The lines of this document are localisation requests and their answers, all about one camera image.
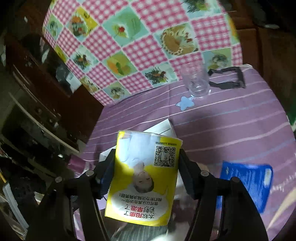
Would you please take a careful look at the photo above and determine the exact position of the clear drinking glass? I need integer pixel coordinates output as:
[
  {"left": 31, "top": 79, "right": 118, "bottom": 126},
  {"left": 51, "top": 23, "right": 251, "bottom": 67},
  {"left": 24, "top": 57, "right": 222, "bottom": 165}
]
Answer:
[{"left": 179, "top": 61, "right": 210, "bottom": 98}]

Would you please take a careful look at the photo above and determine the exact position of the pink checkered patchwork cushion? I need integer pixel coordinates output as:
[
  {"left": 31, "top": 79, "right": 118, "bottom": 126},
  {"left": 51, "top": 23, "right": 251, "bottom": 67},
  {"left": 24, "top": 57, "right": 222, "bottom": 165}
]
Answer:
[{"left": 42, "top": 0, "right": 243, "bottom": 105}]

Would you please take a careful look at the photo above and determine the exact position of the purple striped bedsheet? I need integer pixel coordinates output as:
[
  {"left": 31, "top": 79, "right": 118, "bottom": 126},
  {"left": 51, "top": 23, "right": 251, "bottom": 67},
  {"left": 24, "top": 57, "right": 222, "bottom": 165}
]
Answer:
[{"left": 70, "top": 67, "right": 295, "bottom": 240}]

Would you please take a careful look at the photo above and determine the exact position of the black strap buckle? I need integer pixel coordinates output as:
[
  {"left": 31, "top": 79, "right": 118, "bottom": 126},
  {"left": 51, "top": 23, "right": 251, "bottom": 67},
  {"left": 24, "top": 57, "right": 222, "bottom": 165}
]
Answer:
[{"left": 207, "top": 66, "right": 246, "bottom": 90}]

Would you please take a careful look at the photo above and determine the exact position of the dark wooden cabinet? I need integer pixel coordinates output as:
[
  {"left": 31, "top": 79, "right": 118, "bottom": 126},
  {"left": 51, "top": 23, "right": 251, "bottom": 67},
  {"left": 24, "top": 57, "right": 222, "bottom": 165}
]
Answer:
[{"left": 1, "top": 1, "right": 103, "bottom": 143}]

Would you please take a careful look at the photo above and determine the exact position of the blue foil packet back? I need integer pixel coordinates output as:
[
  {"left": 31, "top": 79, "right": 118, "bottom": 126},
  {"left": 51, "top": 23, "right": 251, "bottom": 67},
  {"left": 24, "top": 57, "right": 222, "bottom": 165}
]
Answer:
[{"left": 220, "top": 161, "right": 273, "bottom": 213}]

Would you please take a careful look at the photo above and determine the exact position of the white shallow box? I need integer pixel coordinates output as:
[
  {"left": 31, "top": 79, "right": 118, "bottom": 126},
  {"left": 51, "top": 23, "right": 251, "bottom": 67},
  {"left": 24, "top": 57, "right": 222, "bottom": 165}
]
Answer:
[{"left": 99, "top": 119, "right": 177, "bottom": 162}]

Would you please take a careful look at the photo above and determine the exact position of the yellow printed packet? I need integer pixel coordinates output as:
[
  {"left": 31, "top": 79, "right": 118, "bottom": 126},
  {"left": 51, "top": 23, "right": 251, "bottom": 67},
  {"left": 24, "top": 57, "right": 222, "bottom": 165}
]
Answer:
[{"left": 105, "top": 130, "right": 183, "bottom": 226}]

